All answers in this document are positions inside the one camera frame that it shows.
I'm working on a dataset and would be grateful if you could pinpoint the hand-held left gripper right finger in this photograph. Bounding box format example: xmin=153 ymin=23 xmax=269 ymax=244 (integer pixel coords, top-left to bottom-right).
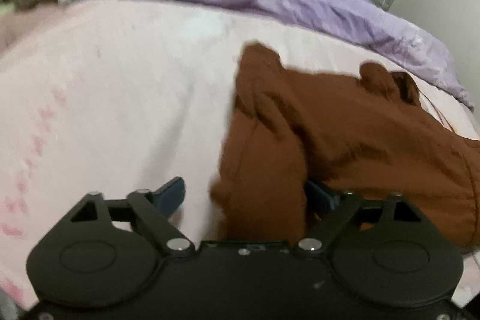
xmin=294 ymin=181 xmax=432 ymax=255

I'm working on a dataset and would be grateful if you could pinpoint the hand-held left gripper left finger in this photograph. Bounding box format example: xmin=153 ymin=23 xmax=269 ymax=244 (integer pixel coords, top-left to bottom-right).
xmin=56 ymin=176 xmax=196 ymax=258

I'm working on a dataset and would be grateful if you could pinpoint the brown jacket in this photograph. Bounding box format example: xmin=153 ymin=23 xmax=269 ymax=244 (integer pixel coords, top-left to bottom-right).
xmin=210 ymin=40 xmax=480 ymax=254

